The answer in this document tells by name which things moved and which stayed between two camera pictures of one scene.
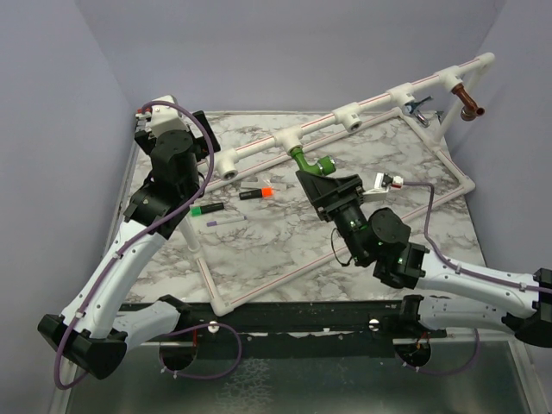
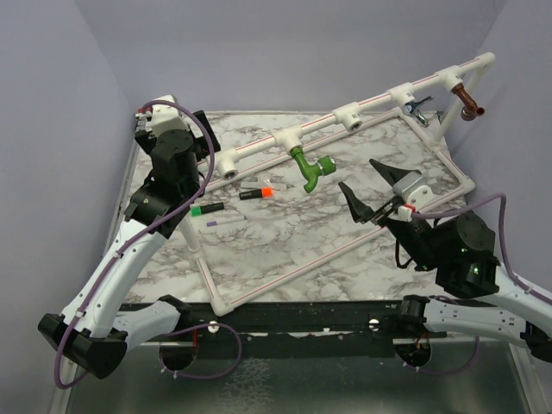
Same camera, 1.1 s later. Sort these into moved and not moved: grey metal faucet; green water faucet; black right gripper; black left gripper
Moved: black right gripper
Not moved: grey metal faucet; black left gripper; green water faucet
